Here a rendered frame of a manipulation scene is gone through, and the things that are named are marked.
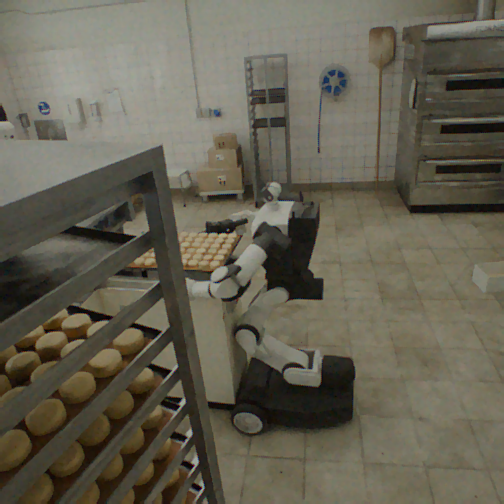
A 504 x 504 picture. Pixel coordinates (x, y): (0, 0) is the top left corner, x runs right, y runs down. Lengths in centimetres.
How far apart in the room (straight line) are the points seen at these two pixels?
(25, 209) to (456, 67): 466
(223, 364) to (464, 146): 372
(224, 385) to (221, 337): 35
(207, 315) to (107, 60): 474
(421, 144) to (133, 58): 383
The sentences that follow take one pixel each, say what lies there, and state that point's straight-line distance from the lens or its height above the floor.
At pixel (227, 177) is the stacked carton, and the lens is 556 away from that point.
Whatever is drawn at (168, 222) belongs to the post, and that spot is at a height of 171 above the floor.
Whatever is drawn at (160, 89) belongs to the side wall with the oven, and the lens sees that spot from 605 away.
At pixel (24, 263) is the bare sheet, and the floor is 167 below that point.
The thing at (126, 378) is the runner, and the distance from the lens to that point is 66.
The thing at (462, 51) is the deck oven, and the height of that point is 174.
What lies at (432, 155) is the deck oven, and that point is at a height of 70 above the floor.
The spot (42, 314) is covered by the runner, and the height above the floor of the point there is 168.
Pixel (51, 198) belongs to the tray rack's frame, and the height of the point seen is 181.
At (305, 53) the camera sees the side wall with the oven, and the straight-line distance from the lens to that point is 568.
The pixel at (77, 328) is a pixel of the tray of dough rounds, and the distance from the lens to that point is 79.
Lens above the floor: 193
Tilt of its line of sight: 27 degrees down
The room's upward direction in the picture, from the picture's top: 5 degrees counter-clockwise
